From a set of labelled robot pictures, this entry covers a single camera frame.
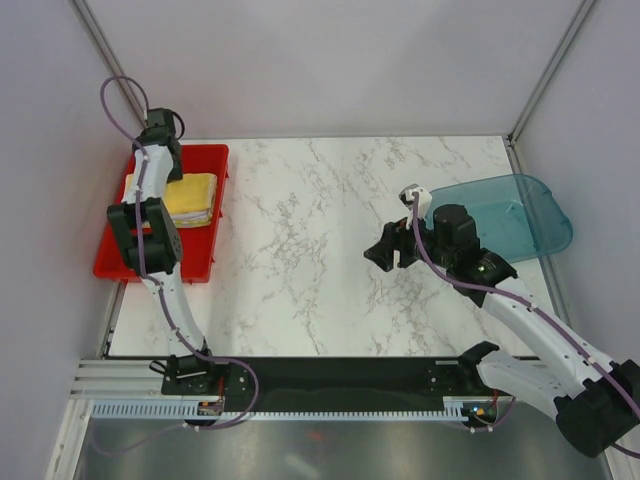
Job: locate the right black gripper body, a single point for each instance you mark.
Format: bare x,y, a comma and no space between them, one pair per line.
398,234

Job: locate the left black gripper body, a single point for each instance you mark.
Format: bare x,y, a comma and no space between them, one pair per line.
176,171

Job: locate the cream towel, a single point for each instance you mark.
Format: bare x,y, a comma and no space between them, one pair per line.
193,195

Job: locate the light blue white towel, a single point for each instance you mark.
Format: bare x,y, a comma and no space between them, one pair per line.
192,216

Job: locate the yellow patterned towel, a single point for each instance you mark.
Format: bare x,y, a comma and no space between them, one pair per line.
192,224

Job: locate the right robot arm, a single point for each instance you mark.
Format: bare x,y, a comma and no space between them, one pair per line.
593,400

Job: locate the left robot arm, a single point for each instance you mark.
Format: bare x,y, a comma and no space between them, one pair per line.
146,236

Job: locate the blue transparent plastic tub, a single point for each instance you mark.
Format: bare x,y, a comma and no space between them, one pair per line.
516,215

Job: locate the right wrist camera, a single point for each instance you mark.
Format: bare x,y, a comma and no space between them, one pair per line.
417,200

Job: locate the white cable duct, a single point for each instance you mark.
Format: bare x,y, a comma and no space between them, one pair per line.
194,410

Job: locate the left aluminium frame post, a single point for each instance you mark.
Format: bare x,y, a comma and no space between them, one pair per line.
129,89

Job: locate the aluminium frame post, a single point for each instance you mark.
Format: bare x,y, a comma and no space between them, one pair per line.
129,89
552,67

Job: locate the aluminium front rail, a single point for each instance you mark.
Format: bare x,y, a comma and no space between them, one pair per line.
116,379

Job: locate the right aluminium frame post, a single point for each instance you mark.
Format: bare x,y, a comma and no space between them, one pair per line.
552,67

